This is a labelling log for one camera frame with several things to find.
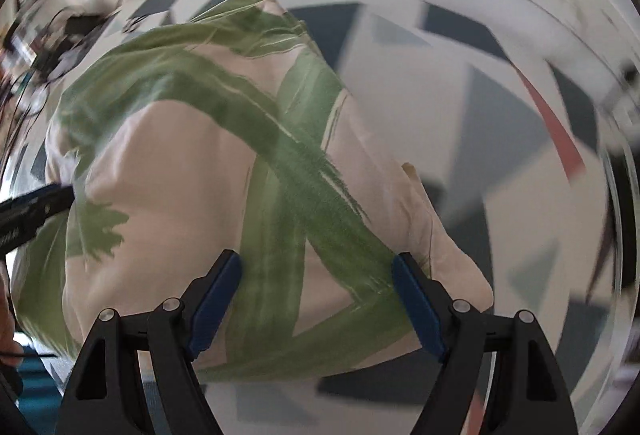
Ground tangle of black cables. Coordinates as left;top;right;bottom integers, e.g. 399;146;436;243
0;60;66;156

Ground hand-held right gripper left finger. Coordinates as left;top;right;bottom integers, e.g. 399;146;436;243
54;249;244;435

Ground black power adapter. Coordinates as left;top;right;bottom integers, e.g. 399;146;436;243
65;14;103;36

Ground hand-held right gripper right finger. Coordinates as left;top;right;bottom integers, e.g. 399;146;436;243
391;252;578;435

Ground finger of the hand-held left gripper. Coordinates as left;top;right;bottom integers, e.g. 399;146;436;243
0;184;76;236

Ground green and white patterned shirt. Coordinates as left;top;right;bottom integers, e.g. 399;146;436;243
10;0;496;383

